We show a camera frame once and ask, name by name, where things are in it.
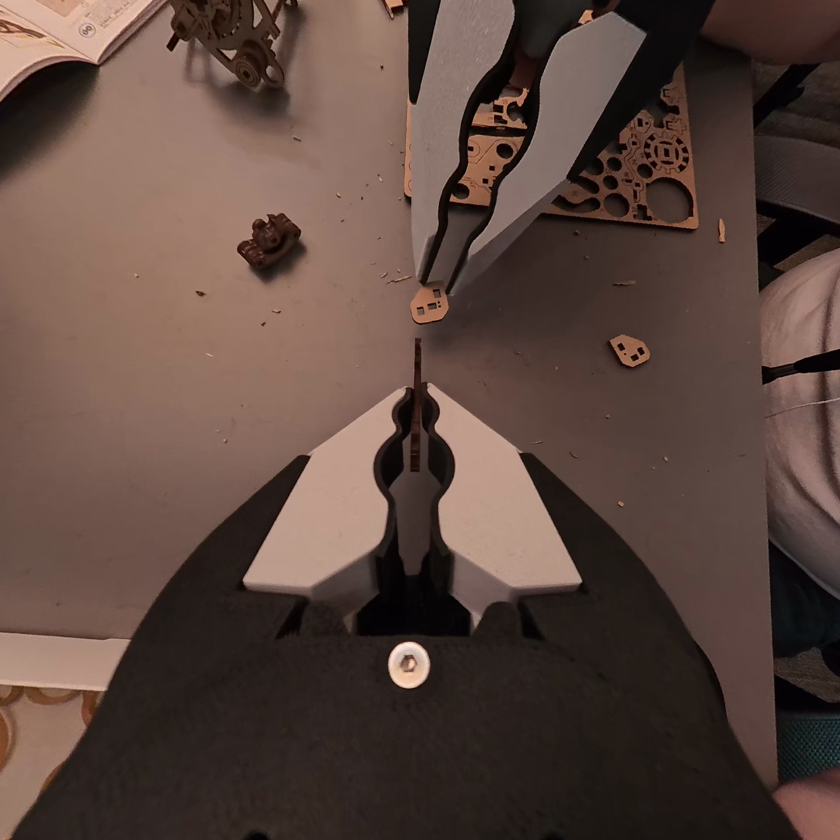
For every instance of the illustrated instruction booklet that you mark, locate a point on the illustrated instruction booklet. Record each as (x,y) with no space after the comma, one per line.
(52,39)

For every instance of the wooden gear model assembly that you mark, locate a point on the wooden gear model assembly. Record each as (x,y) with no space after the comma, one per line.
(229,39)

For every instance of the small pale wooden plate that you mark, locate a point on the small pale wooden plate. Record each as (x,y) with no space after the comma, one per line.
(630,351)
(430,305)

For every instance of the long wooden model part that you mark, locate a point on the long wooden model part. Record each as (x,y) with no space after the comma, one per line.
(416,407)

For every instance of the laser-cut wooden parts sheet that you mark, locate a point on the laser-cut wooden parts sheet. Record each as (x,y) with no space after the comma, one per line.
(643,177)

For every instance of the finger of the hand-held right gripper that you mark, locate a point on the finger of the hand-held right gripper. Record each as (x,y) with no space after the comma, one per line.
(577,98)
(439,98)

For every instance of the person's white shirt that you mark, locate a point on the person's white shirt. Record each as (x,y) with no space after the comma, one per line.
(804,426)

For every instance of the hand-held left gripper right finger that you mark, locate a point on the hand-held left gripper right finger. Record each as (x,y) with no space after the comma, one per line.
(499,525)

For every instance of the small dark wooden block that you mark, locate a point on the small dark wooden block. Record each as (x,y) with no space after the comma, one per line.
(269,241)

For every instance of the person's right forearm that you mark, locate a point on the person's right forearm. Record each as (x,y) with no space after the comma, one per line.
(768,29)

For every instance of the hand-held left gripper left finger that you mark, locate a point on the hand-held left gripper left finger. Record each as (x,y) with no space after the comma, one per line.
(328,525)

